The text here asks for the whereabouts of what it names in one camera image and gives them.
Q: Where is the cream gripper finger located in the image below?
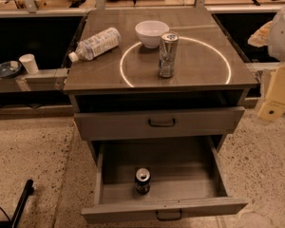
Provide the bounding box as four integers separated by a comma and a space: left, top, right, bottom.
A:
248, 21, 272, 48
257, 63, 285, 123

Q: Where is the dark pepsi can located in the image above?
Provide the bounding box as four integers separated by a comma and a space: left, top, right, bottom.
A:
135, 168, 151, 195

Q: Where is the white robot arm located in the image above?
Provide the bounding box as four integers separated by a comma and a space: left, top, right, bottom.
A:
248, 5, 285, 123

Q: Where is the grey top drawer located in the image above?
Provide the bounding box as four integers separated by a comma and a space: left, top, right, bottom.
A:
74, 106, 244, 141

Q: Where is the tall silver can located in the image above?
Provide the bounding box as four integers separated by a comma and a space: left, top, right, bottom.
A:
159, 31, 179, 78

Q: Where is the grey drawer cabinet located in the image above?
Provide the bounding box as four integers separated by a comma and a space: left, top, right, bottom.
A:
64, 8, 257, 160

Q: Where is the grey open middle drawer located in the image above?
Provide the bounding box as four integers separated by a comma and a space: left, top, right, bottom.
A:
82, 137, 248, 224

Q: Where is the white bowl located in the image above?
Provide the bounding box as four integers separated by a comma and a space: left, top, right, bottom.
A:
135, 20, 169, 48

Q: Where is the clear plastic water bottle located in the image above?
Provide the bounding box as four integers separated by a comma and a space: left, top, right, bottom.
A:
68, 28, 121, 62

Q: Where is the white paper cup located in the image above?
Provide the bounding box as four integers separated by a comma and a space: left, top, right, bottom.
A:
19, 54, 39, 74

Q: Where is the black bar on floor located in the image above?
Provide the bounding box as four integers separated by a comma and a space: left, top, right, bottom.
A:
9, 180, 34, 228

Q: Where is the black top drawer handle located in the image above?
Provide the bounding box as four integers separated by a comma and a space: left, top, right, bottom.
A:
147, 118, 176, 128

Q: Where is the black drawer handle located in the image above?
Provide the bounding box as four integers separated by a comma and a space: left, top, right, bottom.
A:
147, 118, 176, 128
156, 209, 183, 221

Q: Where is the black middle drawer handle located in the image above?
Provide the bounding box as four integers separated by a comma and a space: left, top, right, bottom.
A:
156, 209, 183, 221

